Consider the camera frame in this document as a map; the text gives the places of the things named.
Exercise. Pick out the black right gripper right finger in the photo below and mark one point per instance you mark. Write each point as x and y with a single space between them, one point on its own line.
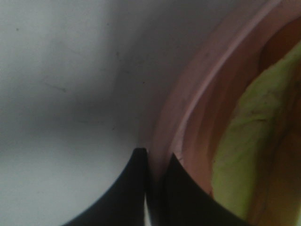
186 204

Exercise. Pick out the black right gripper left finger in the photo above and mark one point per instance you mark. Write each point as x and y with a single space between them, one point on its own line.
123 203

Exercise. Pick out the toast sandwich with lettuce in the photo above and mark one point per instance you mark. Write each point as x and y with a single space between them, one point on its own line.
257 164

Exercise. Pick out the pink round plate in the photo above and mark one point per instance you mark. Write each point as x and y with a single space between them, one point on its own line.
199 105

